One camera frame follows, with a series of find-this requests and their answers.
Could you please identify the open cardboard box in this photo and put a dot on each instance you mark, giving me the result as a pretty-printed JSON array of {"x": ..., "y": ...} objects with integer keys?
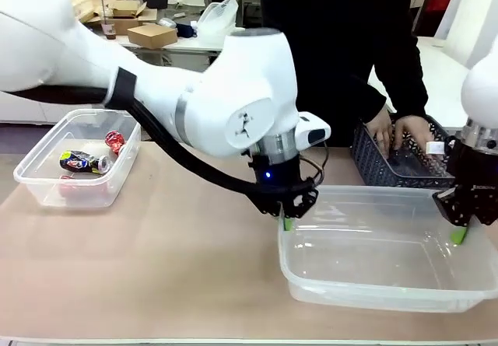
[{"x": 124, "y": 13}]

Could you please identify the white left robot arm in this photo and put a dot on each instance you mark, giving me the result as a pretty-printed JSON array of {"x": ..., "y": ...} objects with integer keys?
[{"x": 241, "y": 89}]

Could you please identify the clear plastic food container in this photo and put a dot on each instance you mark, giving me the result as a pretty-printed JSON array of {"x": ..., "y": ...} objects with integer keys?
[{"x": 420, "y": 167}]

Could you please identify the person's left forearm black sleeve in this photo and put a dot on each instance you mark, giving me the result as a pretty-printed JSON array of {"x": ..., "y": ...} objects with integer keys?
[{"x": 408, "y": 77}]

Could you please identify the small clear plastic bin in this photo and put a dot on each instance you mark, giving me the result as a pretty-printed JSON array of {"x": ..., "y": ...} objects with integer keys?
[{"x": 46, "y": 190}]

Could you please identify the person's right forearm black sleeve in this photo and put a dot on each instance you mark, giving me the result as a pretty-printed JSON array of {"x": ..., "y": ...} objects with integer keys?
[{"x": 373, "y": 93}]

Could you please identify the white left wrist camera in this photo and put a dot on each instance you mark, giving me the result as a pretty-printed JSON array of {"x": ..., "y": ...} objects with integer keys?
[{"x": 313, "y": 130}]

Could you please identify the clear plastic bag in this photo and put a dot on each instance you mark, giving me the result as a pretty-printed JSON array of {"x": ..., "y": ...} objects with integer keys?
[{"x": 218, "y": 15}]

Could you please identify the person's right hand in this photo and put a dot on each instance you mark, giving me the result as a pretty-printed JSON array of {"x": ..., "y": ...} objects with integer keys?
[{"x": 381, "y": 132}]

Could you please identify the large clear plastic bin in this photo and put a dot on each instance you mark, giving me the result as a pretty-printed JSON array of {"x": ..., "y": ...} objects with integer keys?
[{"x": 369, "y": 256}]

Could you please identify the dark blue cloth object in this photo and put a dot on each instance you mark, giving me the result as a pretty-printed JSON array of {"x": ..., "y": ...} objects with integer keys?
[{"x": 186, "y": 30}]

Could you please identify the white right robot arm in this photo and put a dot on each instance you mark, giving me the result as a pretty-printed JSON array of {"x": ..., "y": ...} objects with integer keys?
[{"x": 482, "y": 89}]

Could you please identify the person's black clothed torso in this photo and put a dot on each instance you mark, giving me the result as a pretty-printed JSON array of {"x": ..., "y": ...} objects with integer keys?
[{"x": 334, "y": 42}]

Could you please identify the crushed dark printed can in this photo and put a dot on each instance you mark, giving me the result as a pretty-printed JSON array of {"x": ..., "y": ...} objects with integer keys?
[{"x": 83, "y": 162}]

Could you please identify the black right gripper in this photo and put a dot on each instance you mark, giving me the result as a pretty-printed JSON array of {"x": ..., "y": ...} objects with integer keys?
[{"x": 476, "y": 171}]

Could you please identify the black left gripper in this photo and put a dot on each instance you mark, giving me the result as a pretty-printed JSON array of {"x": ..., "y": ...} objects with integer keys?
[{"x": 278, "y": 177}]

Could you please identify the black perforated plastic basket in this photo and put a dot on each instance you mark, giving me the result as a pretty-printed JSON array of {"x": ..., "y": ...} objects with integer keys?
[{"x": 369, "y": 163}]

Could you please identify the white background table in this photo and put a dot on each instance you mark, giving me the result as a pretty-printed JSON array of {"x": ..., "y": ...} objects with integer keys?
[{"x": 186, "y": 46}]

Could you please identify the person's left hand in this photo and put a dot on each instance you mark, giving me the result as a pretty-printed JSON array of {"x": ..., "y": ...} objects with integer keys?
[{"x": 412, "y": 130}]

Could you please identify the closed cardboard box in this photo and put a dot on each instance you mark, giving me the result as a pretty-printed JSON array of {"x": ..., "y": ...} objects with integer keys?
[{"x": 151, "y": 35}]

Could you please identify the white side table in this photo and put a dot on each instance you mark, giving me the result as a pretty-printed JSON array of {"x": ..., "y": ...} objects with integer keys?
[{"x": 447, "y": 74}]

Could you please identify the crushed red can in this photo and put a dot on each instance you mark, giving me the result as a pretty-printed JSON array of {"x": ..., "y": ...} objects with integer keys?
[{"x": 115, "y": 140}]

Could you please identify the drink cup with straw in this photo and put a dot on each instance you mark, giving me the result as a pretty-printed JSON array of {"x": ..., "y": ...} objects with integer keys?
[{"x": 109, "y": 27}]

